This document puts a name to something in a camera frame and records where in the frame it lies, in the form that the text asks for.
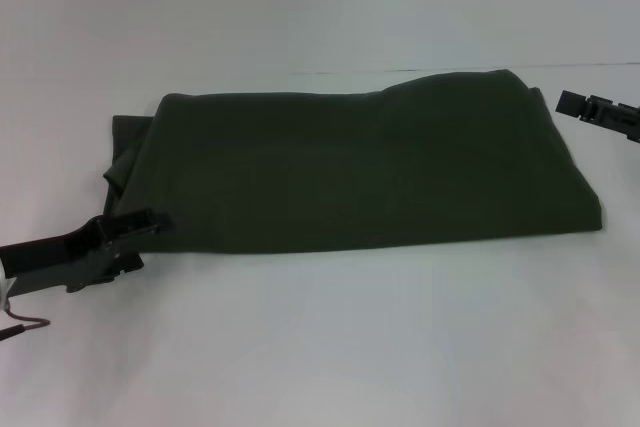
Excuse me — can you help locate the left arm cable with plug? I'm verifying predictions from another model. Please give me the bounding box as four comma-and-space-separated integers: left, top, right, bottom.
0, 314, 52, 339

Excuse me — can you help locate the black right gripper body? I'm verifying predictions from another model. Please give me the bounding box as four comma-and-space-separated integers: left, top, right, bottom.
587, 94, 640, 144

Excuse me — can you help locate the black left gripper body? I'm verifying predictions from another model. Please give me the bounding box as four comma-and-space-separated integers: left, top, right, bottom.
0, 214, 132, 299

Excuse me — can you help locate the dark green shirt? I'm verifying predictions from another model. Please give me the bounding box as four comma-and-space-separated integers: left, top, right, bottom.
102, 68, 604, 258

